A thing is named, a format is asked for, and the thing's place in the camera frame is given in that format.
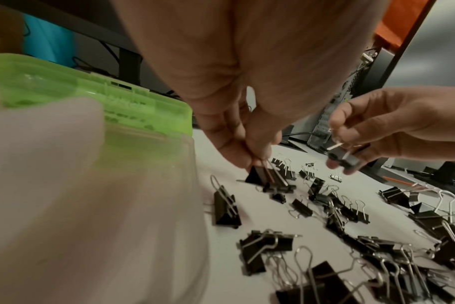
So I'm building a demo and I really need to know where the person's left hand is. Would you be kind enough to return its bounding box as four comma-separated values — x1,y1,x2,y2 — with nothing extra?
113,0,393,175

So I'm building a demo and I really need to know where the person's right hand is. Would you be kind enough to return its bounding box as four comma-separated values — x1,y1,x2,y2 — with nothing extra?
326,87,455,175

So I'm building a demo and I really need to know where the pile of small black binder clips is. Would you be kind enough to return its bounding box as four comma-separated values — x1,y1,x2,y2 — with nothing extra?
210,154,455,304

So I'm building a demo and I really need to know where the black red-striped monitor stand base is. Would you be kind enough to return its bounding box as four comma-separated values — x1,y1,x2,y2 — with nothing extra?
362,157,443,191

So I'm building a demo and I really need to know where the black mini desktop computer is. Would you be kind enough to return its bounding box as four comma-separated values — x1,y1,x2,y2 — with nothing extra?
308,47,397,149

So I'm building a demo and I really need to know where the black computer monitor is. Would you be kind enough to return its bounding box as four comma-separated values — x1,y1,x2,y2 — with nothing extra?
377,0,455,90
0,0,146,90

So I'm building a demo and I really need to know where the black desk cable tray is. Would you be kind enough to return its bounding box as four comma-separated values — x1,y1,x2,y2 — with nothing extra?
279,133,312,154

